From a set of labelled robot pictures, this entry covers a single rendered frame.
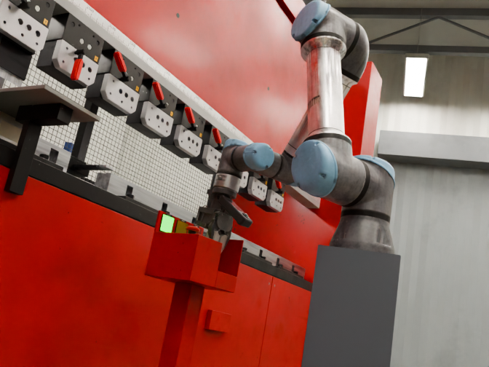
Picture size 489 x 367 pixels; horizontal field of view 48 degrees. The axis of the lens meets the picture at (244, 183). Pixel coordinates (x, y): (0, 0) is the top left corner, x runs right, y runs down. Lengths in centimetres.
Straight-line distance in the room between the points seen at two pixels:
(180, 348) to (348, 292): 50
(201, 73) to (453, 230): 712
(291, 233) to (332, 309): 213
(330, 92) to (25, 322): 92
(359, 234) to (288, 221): 211
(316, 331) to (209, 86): 128
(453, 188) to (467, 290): 155
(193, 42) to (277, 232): 155
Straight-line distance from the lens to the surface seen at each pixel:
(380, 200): 131
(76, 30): 172
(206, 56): 225
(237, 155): 155
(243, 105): 248
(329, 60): 140
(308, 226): 330
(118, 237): 166
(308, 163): 123
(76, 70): 165
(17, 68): 161
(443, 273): 883
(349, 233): 128
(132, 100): 187
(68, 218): 152
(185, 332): 151
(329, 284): 124
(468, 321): 878
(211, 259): 147
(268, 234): 340
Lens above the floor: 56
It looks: 15 degrees up
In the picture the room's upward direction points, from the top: 10 degrees clockwise
